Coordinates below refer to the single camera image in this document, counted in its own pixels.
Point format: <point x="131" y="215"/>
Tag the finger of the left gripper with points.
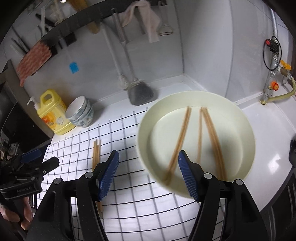
<point x="31" y="156"/>
<point x="48" y="165"/>

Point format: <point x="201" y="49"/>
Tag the white bottle brush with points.
<point x="123" y="81"/>

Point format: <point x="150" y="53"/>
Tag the blue wall hook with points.
<point x="73" y="67"/>

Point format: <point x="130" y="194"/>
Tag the bottom floral bowl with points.
<point x="88" y="120"/>

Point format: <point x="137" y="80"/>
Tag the bamboo chopstick seven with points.
<point x="216" y="147"/>

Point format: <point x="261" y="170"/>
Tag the cream round tray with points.
<point x="172" y="125"/>

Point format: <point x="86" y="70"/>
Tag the bamboo chopstick eight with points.
<point x="216" y="147"/>

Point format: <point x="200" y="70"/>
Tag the top floral bowl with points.
<point x="76" y="108"/>

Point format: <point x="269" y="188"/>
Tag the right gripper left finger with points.
<point x="91" y="188"/>

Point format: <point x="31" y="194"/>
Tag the steel spatula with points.
<point x="139" y="92"/>

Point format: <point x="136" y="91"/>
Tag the middle floral bowl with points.
<point x="81" y="115"/>

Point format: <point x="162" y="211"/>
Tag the bamboo chopstick ten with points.
<point x="181" y="145"/>

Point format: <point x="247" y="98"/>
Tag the beige hanging cloth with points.
<point x="149" y="18"/>

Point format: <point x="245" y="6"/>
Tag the bamboo chopstick four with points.
<point x="99" y="205"/>

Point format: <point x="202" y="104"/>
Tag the steel peeler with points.
<point x="165" y="28"/>

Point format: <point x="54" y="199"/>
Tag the white black grid cloth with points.
<point x="136" y="207"/>

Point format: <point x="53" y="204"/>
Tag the bamboo chopstick one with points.
<point x="200" y="134"/>

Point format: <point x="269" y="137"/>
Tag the bamboo chopstick two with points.
<point x="178" y="145"/>

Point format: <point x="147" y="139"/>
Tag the floral bowl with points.
<point x="81" y="115"/>
<point x="88" y="120"/>
<point x="76" y="108"/>

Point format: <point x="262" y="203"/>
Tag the pink striped towel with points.
<point x="33" y="61"/>

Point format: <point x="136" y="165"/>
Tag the wooden brush handle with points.
<point x="80" y="5"/>

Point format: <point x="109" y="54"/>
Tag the gas valve with hose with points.
<point x="276" y="68"/>

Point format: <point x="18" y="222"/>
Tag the yellow detergent bottle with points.
<point x="52" y="110"/>

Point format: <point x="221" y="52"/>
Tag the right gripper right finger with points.
<point x="205" y="189"/>

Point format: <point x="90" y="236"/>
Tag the bamboo chopstick three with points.
<point x="94" y="155"/>

